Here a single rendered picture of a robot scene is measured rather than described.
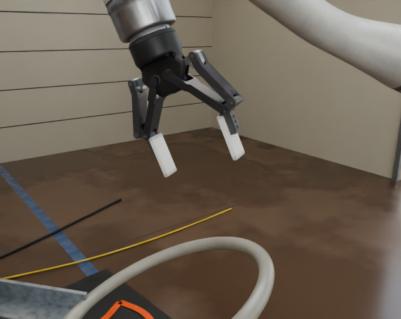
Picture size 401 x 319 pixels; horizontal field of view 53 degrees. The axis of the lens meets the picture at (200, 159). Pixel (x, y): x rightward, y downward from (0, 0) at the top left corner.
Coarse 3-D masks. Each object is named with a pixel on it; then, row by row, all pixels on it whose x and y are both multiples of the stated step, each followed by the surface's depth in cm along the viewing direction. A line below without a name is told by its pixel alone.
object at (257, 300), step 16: (208, 240) 99; (224, 240) 96; (240, 240) 92; (160, 256) 103; (176, 256) 103; (256, 256) 82; (128, 272) 101; (272, 272) 75; (96, 288) 97; (112, 288) 99; (256, 288) 70; (272, 288) 72; (80, 304) 92; (256, 304) 66
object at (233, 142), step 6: (222, 120) 58; (222, 126) 58; (222, 132) 58; (228, 132) 58; (228, 138) 58; (234, 138) 59; (228, 144) 58; (234, 144) 59; (240, 144) 60; (234, 150) 59; (240, 150) 60; (234, 156) 59; (240, 156) 60
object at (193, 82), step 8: (168, 72) 59; (168, 80) 59; (176, 80) 59; (184, 80) 59; (192, 80) 60; (184, 88) 59; (192, 88) 58; (200, 88) 59; (208, 88) 60; (200, 96) 58; (208, 96) 58; (216, 96) 59; (208, 104) 58; (216, 104) 57; (224, 112) 56
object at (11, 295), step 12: (0, 288) 100; (12, 288) 99; (24, 288) 98; (36, 288) 97; (48, 288) 96; (60, 288) 96; (0, 300) 99; (12, 300) 99; (24, 300) 99; (36, 300) 98; (48, 300) 97; (60, 300) 96; (72, 300) 95; (84, 300) 94; (0, 312) 88; (12, 312) 95; (24, 312) 95; (36, 312) 94; (48, 312) 94; (60, 312) 94
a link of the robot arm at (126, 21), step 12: (120, 0) 55; (132, 0) 55; (144, 0) 55; (156, 0) 56; (168, 0) 59; (108, 12) 58; (120, 12) 56; (132, 12) 55; (144, 12) 55; (156, 12) 56; (168, 12) 57; (120, 24) 57; (132, 24) 56; (144, 24) 56; (156, 24) 56; (168, 24) 60; (120, 36) 58; (132, 36) 58
